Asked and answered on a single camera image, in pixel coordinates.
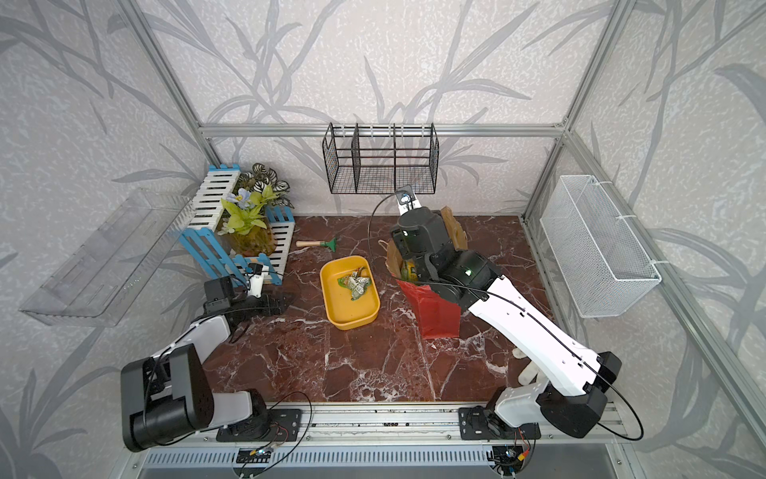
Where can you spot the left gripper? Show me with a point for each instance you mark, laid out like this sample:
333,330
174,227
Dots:
265,309

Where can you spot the blue white wooden crate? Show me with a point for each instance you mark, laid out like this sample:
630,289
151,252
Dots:
212,252

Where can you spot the orange soup packet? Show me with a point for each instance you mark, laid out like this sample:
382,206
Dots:
408,272

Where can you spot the potted artificial plant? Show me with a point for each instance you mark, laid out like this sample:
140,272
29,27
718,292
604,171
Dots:
245,225

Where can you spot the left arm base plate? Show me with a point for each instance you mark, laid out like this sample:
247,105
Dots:
278,425

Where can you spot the red paper bag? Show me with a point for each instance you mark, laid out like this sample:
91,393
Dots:
436,317

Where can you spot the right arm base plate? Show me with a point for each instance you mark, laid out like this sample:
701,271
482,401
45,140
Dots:
477,423

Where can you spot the small green rake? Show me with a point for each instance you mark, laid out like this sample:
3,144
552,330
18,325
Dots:
331,245

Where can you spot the small green packet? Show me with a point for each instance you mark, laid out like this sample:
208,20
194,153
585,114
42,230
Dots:
357,282

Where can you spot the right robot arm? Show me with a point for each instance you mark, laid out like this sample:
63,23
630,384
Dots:
571,396

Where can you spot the white wire basket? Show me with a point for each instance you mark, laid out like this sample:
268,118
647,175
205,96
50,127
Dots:
604,265

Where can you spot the black wire basket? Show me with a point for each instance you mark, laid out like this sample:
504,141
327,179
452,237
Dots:
379,160

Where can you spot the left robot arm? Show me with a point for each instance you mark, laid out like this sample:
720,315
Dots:
166,397

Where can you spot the clear acrylic shelf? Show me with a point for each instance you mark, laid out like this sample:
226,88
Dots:
96,286

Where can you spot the yellow plastic tray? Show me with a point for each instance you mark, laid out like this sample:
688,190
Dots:
350,295

